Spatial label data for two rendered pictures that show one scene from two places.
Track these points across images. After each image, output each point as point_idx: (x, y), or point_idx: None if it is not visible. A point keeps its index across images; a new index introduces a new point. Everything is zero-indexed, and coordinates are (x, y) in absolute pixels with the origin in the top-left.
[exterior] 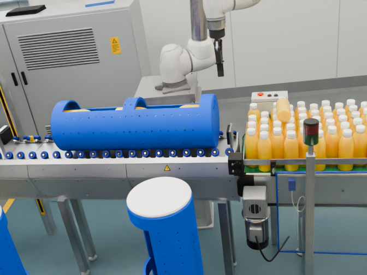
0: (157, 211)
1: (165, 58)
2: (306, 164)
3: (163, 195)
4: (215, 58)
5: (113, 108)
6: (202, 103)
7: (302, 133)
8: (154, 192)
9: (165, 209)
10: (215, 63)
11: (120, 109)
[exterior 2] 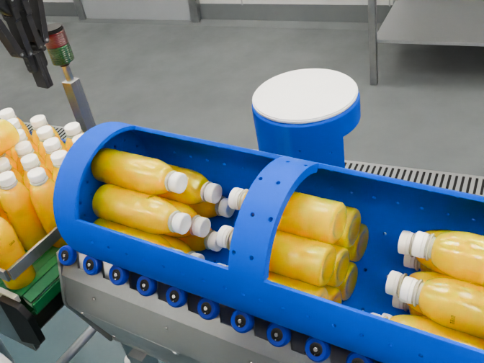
0: (315, 72)
1: (1, 356)
2: (83, 91)
3: (298, 90)
4: (45, 21)
5: (347, 307)
6: (124, 124)
7: (21, 125)
8: (310, 96)
9: (303, 73)
10: (45, 46)
11: (322, 198)
